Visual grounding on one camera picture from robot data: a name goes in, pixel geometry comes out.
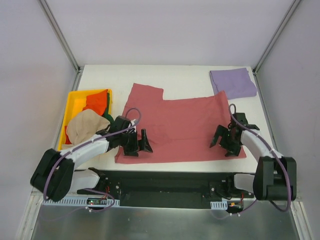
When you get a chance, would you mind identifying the pink t-shirt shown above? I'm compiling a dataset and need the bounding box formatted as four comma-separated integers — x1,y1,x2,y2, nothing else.
115,83,231,164

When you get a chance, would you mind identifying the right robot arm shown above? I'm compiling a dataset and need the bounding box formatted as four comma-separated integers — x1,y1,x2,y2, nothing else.
210,112,297,202

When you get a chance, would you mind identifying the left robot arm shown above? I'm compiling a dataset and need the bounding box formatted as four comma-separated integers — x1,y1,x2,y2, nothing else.
30,116,153,202

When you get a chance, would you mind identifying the green t-shirt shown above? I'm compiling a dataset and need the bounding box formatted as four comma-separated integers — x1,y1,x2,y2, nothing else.
102,91,115,124

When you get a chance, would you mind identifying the beige t-shirt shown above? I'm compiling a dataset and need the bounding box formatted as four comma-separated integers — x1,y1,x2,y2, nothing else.
66,109,110,147

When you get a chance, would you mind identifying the orange t-shirt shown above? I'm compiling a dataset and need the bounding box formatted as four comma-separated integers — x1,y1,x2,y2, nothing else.
61,90,107,149

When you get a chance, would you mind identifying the folded lavender t-shirt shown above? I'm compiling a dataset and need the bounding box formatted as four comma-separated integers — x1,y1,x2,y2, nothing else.
209,67,257,100

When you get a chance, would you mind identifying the yellow plastic bin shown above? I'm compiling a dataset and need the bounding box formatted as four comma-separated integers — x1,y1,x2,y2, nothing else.
56,88,113,151

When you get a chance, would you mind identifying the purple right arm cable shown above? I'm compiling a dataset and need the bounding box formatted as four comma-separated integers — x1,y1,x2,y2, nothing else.
228,103,295,213

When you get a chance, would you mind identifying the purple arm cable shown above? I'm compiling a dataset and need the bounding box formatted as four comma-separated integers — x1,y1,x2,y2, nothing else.
42,107,142,201
228,103,295,213

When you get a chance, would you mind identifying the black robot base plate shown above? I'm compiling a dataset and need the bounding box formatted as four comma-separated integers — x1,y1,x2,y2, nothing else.
76,169,260,210

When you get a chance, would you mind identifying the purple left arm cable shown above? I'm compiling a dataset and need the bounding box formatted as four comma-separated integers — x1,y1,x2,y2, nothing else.
42,107,142,201

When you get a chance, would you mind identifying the white right cable duct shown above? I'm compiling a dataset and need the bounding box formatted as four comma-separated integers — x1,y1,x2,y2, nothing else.
210,200,228,211

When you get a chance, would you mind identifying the white cable duct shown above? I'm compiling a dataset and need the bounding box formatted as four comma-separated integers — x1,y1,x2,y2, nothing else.
210,200,228,211
42,196,120,208

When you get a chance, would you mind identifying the white left cable duct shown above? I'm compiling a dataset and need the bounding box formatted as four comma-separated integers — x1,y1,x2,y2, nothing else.
42,196,120,208

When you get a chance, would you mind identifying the left aluminium frame post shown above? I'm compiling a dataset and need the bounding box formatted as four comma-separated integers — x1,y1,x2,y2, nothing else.
37,0,82,73

